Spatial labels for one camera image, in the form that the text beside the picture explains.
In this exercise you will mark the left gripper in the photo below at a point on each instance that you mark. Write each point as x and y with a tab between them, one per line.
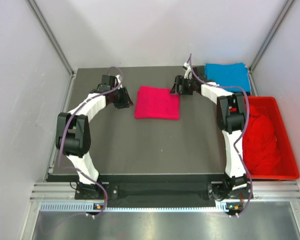
125	101

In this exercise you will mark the red plastic bin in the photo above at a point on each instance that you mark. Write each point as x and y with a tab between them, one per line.
287	169

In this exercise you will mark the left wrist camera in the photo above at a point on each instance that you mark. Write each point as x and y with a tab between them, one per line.
108	82

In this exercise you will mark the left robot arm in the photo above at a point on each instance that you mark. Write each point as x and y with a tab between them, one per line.
73	135

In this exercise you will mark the pink t shirt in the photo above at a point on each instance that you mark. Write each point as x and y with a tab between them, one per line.
157	103

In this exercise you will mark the red t shirts pile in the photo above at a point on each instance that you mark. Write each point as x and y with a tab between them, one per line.
260	151

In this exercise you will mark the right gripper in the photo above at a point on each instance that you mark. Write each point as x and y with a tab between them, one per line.
180	81

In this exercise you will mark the grey slotted cable duct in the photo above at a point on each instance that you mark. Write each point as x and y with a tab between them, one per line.
92	207

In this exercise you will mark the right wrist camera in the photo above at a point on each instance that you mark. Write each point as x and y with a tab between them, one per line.
188	74

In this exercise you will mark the aluminium frame post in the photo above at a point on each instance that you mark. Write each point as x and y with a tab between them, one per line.
288	4
49	34

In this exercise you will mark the right aluminium frame post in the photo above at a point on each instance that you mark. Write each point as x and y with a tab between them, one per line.
288	4

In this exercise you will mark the left aluminium frame post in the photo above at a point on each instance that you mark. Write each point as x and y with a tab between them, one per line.
49	34

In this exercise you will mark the aluminium front rail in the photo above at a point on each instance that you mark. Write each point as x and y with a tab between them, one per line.
263	191

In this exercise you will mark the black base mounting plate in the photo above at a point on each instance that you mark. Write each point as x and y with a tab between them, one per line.
158	190

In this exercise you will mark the folded blue t shirt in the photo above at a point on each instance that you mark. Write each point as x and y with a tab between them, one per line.
233	76

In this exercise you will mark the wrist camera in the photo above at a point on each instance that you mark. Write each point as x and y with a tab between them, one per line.
108	82
188	74

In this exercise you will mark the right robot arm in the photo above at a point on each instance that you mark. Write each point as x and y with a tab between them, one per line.
231	119

